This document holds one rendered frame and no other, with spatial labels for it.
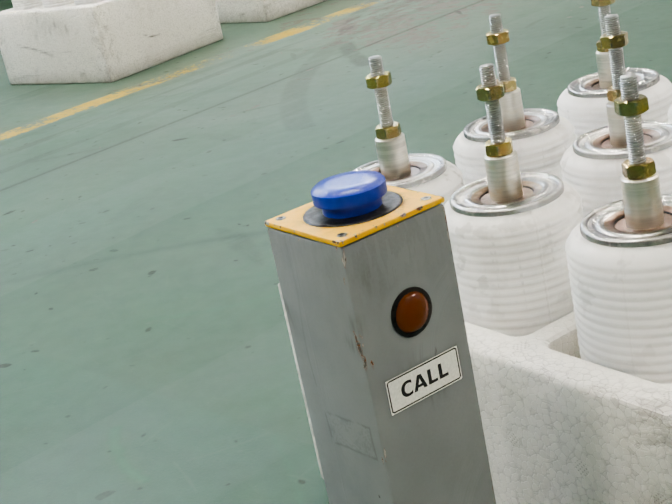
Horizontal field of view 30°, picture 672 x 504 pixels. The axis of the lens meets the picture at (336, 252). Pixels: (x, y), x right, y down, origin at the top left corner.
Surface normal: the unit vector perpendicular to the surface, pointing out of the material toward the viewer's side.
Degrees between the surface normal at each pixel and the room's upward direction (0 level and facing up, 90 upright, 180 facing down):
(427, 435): 90
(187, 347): 0
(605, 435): 90
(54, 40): 90
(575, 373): 0
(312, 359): 90
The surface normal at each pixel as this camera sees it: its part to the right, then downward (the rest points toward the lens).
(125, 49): 0.77, 0.07
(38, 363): -0.19, -0.92
